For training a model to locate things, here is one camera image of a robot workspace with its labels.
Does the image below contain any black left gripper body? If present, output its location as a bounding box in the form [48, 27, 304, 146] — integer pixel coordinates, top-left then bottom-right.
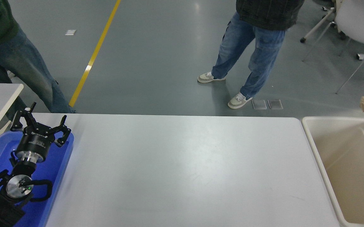
[17, 128, 55, 154]

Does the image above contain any blue plastic tray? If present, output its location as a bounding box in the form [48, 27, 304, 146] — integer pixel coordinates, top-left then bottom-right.
[0, 130, 74, 227]

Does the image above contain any office chair with casters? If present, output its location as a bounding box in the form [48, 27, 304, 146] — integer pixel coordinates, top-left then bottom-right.
[300, 0, 348, 44]

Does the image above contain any white chair with metal legs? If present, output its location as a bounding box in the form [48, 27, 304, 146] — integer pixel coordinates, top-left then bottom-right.
[302, 0, 364, 94]

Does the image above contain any yellow floor tape line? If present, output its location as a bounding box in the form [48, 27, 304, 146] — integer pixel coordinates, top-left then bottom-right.
[69, 0, 122, 108]

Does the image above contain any large pale plastic bin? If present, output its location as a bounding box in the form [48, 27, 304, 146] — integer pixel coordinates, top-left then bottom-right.
[301, 116, 364, 227]

